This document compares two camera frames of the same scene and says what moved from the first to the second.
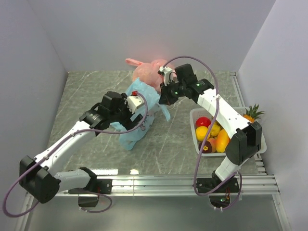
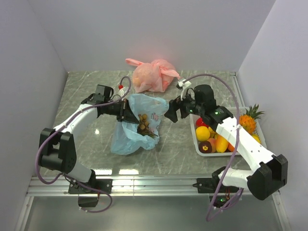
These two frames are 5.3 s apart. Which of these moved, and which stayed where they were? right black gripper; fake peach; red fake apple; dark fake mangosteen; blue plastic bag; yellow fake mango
Moved: blue plastic bag; right black gripper
Stayed: red fake apple; yellow fake mango; fake peach; dark fake mangosteen
